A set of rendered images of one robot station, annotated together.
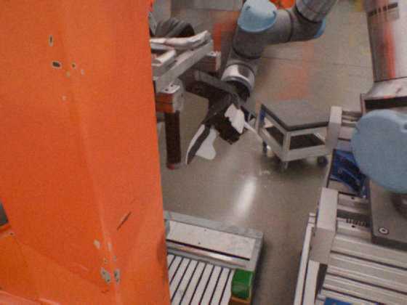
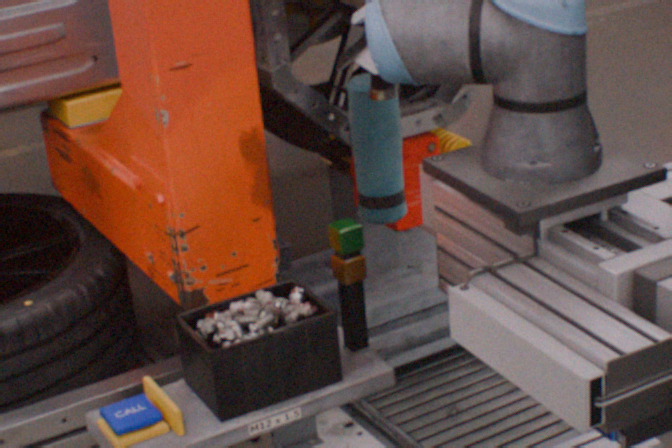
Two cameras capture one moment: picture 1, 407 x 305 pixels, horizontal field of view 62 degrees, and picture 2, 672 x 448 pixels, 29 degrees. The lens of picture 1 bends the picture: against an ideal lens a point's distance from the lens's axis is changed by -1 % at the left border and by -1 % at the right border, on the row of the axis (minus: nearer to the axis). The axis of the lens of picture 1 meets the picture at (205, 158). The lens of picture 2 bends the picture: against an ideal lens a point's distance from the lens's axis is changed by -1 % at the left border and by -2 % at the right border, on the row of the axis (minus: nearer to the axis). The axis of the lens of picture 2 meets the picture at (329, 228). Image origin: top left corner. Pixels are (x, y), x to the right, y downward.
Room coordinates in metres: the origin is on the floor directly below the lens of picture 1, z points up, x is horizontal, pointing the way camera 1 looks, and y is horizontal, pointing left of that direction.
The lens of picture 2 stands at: (-0.79, -1.29, 1.43)
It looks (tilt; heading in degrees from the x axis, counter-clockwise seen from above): 24 degrees down; 45
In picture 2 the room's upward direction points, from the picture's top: 6 degrees counter-clockwise
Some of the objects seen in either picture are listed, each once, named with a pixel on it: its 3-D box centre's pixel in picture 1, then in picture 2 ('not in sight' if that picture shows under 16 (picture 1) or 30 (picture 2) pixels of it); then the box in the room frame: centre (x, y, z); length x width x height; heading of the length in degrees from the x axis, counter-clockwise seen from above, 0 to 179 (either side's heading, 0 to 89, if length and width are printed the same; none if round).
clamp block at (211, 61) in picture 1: (204, 59); not in sight; (1.06, 0.00, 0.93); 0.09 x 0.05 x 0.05; 72
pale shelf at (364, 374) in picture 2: not in sight; (241, 399); (0.27, -0.01, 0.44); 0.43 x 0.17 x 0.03; 162
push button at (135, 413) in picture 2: not in sight; (131, 417); (0.11, 0.04, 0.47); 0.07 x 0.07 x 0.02; 72
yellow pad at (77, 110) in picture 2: not in sight; (90, 99); (0.56, 0.65, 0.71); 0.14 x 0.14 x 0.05; 72
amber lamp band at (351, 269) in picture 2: (240, 298); (349, 266); (0.46, -0.07, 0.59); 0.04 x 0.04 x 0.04; 72
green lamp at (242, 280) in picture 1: (242, 282); (346, 236); (0.46, -0.07, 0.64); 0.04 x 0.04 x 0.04; 72
